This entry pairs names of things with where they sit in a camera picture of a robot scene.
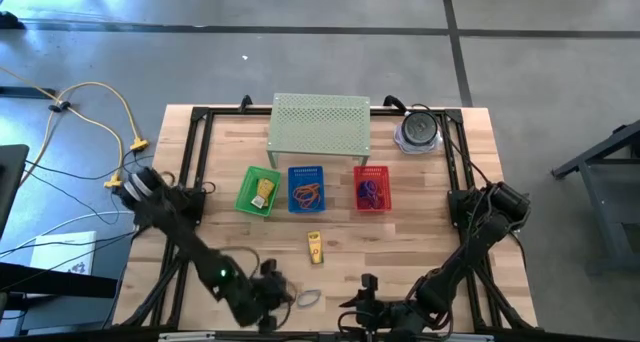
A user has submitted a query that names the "black flat floor bar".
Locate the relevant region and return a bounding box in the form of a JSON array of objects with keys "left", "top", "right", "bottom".
[{"left": 0, "top": 86, "right": 57, "bottom": 100}]

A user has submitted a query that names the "blue plastic basket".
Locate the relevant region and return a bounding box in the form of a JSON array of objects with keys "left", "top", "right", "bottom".
[{"left": 287, "top": 165, "right": 326, "bottom": 214}]

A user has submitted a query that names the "dark rounded object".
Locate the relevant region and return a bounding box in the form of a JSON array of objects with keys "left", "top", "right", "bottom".
[{"left": 0, "top": 10, "right": 25, "bottom": 31}]

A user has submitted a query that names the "white cardboard box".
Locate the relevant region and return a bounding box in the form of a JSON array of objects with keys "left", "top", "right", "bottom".
[{"left": 29, "top": 230, "right": 97, "bottom": 276}]

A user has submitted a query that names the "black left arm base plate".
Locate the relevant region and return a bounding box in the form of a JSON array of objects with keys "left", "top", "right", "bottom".
[{"left": 133, "top": 189, "right": 207, "bottom": 228}]

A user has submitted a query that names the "green plastic basket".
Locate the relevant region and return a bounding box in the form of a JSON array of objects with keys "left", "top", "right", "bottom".
[{"left": 233, "top": 165, "right": 283, "bottom": 218}]

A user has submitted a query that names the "black floor cable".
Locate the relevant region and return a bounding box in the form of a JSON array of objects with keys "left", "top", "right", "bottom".
[{"left": 22, "top": 154, "right": 156, "bottom": 228}]

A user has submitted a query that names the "grey metal table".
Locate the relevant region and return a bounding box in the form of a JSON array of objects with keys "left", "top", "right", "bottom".
[{"left": 550, "top": 117, "right": 640, "bottom": 276}]

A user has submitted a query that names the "black device cable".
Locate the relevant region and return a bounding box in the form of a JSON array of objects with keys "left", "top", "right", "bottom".
[{"left": 411, "top": 103, "right": 495, "bottom": 187}]

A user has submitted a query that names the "red plastic basket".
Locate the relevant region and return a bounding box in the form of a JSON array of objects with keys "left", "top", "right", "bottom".
[{"left": 352, "top": 165, "right": 393, "bottom": 214}]

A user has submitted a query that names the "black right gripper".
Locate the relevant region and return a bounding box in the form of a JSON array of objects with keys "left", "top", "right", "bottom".
[{"left": 338, "top": 274, "right": 431, "bottom": 341}]

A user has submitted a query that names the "pale green perforated metal shelf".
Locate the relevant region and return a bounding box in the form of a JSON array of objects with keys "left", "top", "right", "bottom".
[{"left": 265, "top": 92, "right": 372, "bottom": 169}]

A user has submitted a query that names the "black desk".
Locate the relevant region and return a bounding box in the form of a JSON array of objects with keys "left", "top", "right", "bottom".
[{"left": 0, "top": 143, "right": 30, "bottom": 238}]

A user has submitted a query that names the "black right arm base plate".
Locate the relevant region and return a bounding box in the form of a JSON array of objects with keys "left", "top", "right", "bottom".
[{"left": 446, "top": 189, "right": 521, "bottom": 230}]

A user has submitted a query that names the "yellow extension cable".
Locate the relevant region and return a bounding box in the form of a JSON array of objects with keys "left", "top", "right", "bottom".
[
  {"left": 0, "top": 65, "right": 126, "bottom": 193},
  {"left": 19, "top": 80, "right": 150, "bottom": 186}
]

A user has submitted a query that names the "white cylinder device black top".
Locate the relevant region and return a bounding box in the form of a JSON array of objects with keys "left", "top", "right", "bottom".
[{"left": 402, "top": 110, "right": 440, "bottom": 147}]

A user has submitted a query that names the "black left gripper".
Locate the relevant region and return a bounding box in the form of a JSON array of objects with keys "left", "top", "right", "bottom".
[{"left": 244, "top": 260, "right": 301, "bottom": 332}]

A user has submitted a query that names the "white floor cable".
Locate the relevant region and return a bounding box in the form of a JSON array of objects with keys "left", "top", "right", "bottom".
[{"left": 0, "top": 209, "right": 139, "bottom": 258}]

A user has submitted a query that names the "silver bracket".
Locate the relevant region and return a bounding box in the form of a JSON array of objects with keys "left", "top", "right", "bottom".
[
  {"left": 437, "top": 332, "right": 496, "bottom": 342},
  {"left": 157, "top": 331, "right": 217, "bottom": 342}
]

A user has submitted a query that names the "dark grey table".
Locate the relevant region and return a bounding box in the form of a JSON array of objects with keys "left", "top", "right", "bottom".
[{"left": 0, "top": 261, "right": 119, "bottom": 336}]

